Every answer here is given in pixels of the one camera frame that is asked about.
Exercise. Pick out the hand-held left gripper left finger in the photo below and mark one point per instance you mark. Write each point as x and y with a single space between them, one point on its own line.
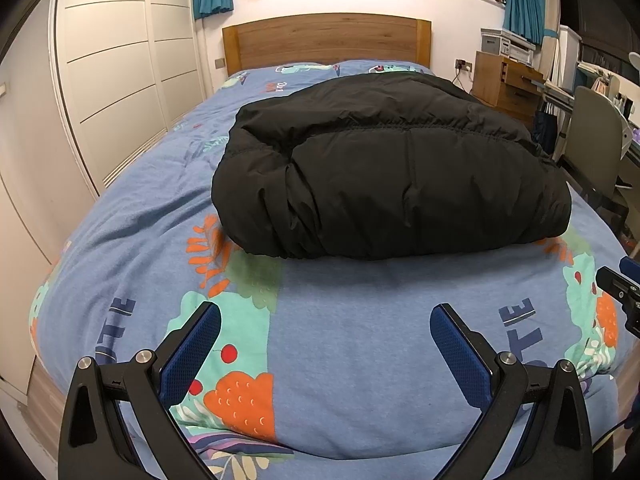
192 355

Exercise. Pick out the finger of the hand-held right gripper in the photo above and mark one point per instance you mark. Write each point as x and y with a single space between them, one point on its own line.
631 265
617 285

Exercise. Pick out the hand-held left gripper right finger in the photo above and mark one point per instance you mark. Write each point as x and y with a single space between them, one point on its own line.
462 355

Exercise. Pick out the black puffer coat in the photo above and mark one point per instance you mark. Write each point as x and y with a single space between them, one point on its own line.
400 175

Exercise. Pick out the white desk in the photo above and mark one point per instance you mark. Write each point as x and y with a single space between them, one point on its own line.
632 160

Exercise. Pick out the blue printed blanket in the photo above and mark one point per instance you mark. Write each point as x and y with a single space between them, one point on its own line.
340 320

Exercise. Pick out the grey desk chair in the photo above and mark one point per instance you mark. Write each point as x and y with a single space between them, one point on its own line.
592 135

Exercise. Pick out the dark blue bag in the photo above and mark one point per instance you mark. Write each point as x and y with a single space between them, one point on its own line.
545 130

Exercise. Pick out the white desk lamp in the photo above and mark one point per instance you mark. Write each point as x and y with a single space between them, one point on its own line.
635 60

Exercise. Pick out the white cabinet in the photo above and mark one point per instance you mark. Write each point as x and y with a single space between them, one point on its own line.
565 55

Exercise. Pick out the wooden nightstand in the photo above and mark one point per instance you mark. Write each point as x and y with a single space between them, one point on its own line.
500 85

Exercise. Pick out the white printer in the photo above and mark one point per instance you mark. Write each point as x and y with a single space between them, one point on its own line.
505 45

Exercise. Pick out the white wardrobe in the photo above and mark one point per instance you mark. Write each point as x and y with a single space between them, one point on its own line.
115 75

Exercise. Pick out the wooden bed headboard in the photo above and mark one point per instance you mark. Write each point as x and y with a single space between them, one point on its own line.
325 42

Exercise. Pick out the wall socket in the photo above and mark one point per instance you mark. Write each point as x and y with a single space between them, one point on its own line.
463 65

